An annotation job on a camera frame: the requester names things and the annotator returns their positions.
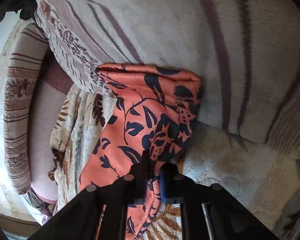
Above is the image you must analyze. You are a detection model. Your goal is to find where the orange floral garment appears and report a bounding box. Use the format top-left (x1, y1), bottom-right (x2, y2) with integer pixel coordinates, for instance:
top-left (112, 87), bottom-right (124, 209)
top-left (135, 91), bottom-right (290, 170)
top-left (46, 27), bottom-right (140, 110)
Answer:
top-left (78, 62), bottom-right (203, 240)

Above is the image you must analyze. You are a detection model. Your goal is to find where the beige leaf-pattern fleece blanket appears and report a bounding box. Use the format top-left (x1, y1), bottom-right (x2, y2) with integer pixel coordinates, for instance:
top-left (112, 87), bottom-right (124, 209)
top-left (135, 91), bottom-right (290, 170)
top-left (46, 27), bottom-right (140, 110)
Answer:
top-left (49, 86), bottom-right (300, 239)

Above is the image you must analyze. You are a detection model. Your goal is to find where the lilac floral cloth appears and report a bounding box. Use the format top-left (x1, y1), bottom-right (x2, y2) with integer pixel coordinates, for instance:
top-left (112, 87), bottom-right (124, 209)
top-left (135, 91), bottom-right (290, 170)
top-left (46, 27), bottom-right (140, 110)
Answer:
top-left (39, 208), bottom-right (52, 225)

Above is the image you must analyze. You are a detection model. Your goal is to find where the grey crumpled cloth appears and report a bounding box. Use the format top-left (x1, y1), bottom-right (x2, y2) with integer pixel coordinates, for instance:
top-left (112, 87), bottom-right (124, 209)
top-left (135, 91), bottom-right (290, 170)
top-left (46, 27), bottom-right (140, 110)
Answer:
top-left (23, 189), bottom-right (46, 212)

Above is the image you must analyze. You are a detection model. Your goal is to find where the pink bolster pillow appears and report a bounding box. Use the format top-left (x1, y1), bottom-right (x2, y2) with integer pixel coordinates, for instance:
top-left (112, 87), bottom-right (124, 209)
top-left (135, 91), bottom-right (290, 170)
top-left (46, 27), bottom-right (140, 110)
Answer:
top-left (27, 53), bottom-right (73, 204)

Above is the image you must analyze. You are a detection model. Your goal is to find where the white striped pillow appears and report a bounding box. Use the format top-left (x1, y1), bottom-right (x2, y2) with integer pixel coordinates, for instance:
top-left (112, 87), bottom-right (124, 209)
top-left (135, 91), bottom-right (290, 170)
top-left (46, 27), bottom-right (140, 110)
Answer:
top-left (36, 0), bottom-right (300, 156)

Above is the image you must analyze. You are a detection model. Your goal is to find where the striped floral bolster pillow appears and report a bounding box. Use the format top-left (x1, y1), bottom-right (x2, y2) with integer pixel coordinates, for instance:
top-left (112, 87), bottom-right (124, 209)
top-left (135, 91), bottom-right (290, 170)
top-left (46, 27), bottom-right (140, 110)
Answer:
top-left (4, 23), bottom-right (49, 195)

